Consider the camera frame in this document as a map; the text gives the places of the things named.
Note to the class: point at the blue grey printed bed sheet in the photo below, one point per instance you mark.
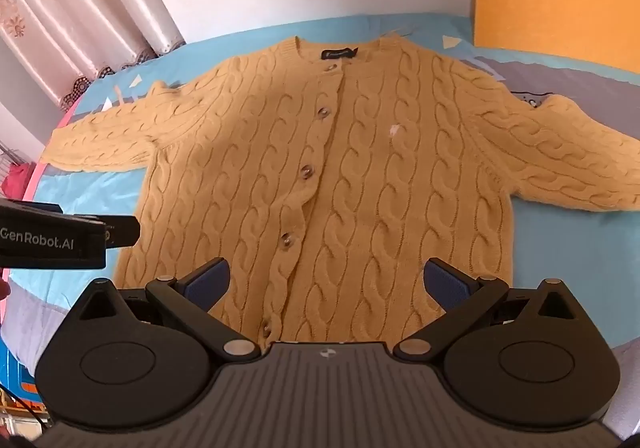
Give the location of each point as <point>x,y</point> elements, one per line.
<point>65,180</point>

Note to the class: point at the red cloth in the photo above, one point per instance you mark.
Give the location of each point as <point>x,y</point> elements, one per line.
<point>15,180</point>

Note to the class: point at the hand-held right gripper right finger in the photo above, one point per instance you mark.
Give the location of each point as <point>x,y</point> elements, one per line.
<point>444,284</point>

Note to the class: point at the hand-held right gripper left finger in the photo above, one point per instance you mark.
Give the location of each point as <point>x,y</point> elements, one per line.
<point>209,284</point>

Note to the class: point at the person's left hand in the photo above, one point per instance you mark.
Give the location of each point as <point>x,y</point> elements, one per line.
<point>2,289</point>

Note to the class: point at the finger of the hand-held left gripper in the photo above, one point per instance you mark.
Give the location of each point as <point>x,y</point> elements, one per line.
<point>122,230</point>

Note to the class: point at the pink bed edge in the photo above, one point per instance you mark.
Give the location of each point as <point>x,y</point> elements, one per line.
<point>42,160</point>

